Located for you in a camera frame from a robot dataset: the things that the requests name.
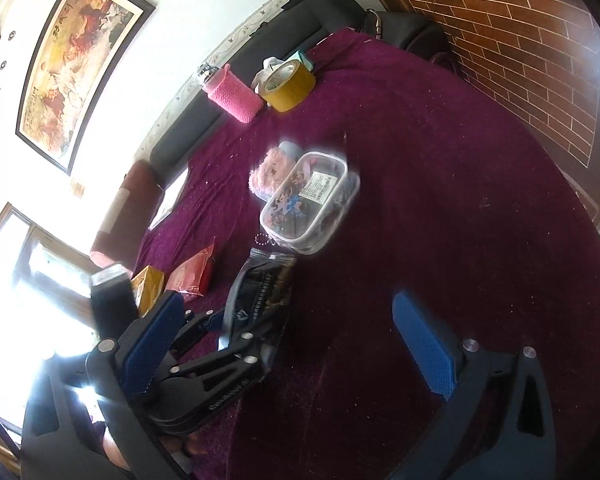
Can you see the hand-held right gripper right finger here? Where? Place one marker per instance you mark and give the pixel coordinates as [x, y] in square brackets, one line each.
[425, 345]

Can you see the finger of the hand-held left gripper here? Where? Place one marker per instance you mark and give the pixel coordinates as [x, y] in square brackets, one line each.
[240, 342]
[200, 322]

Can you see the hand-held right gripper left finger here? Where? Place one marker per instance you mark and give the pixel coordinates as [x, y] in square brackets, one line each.
[150, 345]

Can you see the black foil packet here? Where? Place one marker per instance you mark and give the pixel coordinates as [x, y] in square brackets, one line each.
[265, 295]

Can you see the person's left hand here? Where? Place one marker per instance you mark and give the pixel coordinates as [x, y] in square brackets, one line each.
[192, 447]

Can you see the red packet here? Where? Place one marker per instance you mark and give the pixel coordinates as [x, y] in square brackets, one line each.
[192, 275]

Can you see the black box with grey top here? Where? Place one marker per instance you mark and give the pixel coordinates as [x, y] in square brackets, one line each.
[110, 305]

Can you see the yellow packet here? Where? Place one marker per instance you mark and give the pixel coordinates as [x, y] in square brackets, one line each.
[147, 285]

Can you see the white paper sheet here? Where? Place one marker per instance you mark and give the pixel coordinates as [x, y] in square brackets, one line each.
[170, 200]

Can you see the wooden framed window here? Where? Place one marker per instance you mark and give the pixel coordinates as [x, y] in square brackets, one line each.
[30, 285]

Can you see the maroon bolster pillow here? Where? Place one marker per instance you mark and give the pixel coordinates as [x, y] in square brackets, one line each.
[125, 210]

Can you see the purple blanket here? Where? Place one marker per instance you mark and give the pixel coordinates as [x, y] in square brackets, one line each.
[480, 210]

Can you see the clear plastic container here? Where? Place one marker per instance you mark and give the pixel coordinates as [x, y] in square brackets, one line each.
[300, 205]

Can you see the pink fluffy item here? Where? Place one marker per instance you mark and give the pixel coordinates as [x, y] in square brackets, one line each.
[270, 170]

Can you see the dark grey sofa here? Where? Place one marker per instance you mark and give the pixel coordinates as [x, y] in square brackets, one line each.
[190, 135]

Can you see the white bottle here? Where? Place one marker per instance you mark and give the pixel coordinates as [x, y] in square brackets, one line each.
[290, 150]

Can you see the bottle with pink knitted sleeve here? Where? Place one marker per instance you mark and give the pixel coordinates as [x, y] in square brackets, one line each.
[235, 97]

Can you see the yellow tape roll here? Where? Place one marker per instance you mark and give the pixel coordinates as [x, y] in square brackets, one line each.
[290, 95]

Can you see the teal box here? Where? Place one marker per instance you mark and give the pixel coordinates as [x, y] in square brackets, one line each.
[305, 58]

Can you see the brown brick-pattern wooden cabinet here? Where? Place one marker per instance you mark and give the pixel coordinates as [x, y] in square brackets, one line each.
[505, 35]

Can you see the framed wall painting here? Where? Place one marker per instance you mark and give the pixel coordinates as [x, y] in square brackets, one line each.
[80, 60]

